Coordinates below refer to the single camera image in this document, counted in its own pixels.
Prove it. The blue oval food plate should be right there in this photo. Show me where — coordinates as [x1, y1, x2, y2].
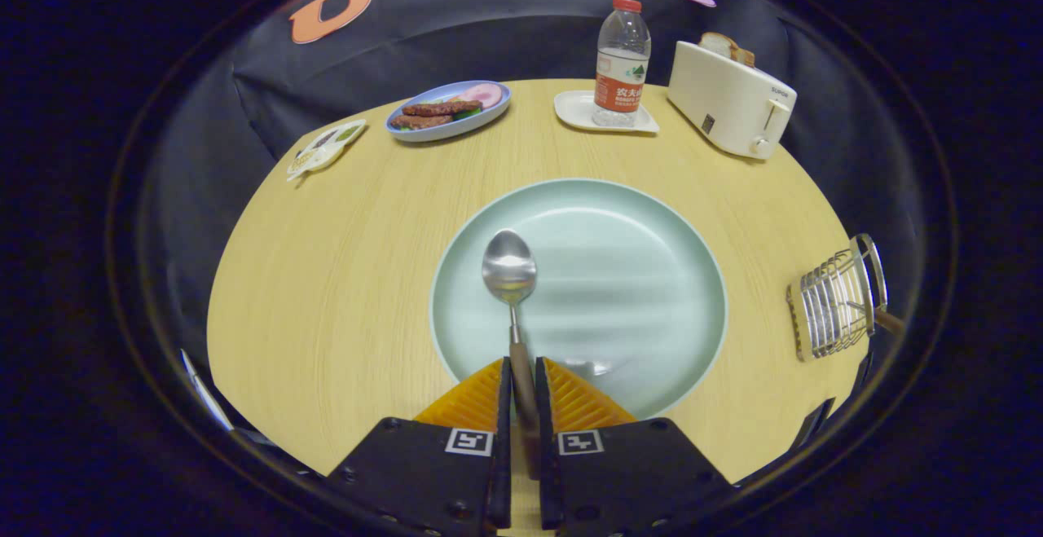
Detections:
[385, 80, 513, 143]

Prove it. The red capped water bottle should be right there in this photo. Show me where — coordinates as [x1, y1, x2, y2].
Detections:
[592, 0, 653, 129]

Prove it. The pink ham slice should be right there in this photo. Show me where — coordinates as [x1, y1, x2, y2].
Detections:
[456, 82, 504, 110]

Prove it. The white divided sauce dish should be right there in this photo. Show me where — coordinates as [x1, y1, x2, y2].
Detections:
[286, 118, 368, 183]

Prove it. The wooden handled metal fork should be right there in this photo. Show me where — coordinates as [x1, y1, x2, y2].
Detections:
[846, 299, 907, 337]

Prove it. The wooden handled metal spoon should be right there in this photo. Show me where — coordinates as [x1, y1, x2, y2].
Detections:
[481, 229, 543, 481]

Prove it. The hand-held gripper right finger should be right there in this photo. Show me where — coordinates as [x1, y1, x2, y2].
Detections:
[534, 356, 734, 537]

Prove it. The clear cutlery drainer basket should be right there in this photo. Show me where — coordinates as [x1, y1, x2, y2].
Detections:
[786, 233, 889, 363]

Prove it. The mint green plate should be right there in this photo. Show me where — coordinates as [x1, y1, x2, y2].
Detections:
[429, 178, 728, 420]

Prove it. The white square coaster tray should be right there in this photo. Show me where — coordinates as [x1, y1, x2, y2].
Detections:
[553, 90, 661, 134]

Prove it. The white toaster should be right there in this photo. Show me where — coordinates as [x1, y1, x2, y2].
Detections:
[667, 40, 799, 161]

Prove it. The dark grey box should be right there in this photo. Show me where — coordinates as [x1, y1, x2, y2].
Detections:
[790, 397, 836, 450]

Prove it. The white paper sheet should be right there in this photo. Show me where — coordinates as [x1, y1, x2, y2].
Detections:
[179, 348, 233, 432]

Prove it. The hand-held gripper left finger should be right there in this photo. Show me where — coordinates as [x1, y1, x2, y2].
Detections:
[326, 356, 514, 537]

